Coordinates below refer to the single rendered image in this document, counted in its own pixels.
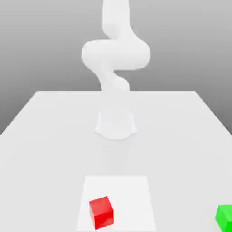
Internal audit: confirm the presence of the small red cube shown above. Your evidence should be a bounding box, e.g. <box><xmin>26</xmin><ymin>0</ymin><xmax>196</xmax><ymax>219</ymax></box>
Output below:
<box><xmin>88</xmin><ymin>195</ymin><xmax>114</xmax><ymax>231</ymax></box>

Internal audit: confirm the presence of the small green cube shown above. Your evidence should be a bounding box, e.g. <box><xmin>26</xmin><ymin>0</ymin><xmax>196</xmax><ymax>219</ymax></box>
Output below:
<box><xmin>215</xmin><ymin>204</ymin><xmax>232</xmax><ymax>232</ymax></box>

